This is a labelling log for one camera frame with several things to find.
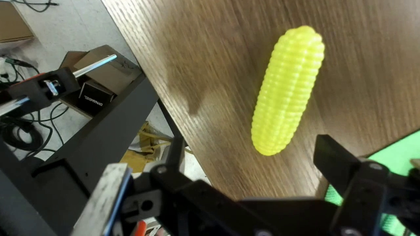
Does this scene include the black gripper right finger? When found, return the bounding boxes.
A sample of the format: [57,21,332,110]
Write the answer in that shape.
[314,135,391,236]

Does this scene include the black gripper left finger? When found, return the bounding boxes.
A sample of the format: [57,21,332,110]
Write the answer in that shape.
[70,163,134,236]

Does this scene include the green cloth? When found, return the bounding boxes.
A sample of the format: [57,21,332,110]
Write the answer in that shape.
[323,130,420,236]

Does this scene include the yellow toy corn cob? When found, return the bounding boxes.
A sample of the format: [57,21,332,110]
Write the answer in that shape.
[250,24,327,157]

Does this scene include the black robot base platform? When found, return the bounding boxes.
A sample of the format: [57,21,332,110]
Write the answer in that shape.
[0,43,162,236]

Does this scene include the tan crumpled paper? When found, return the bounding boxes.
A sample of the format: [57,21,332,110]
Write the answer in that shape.
[120,122,176,174]

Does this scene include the flat cardboard piece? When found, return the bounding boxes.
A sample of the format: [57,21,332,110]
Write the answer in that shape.
[0,1,37,45]

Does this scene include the black floor cables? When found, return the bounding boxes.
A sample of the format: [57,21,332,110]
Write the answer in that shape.
[0,56,71,156]

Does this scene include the silver aluminium rail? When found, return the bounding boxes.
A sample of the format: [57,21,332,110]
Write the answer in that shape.
[71,52,120,79]

